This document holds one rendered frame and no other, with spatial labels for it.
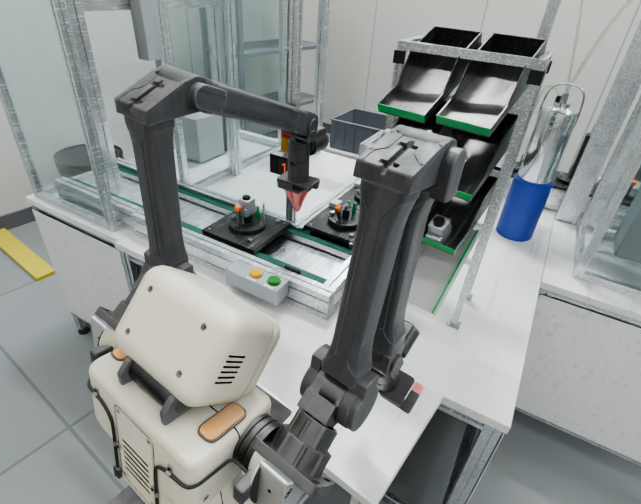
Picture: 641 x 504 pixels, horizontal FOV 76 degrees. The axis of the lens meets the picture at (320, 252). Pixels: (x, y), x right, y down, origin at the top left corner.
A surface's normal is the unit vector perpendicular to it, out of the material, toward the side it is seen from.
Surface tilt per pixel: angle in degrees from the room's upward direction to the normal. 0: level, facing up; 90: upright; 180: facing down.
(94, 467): 0
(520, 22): 90
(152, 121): 94
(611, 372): 90
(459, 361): 0
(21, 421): 0
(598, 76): 90
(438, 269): 45
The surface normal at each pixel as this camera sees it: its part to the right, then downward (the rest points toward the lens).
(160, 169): 0.79, 0.44
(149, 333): -0.41, -0.26
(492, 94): -0.22, -0.59
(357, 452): 0.06, -0.83
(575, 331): -0.50, 0.46
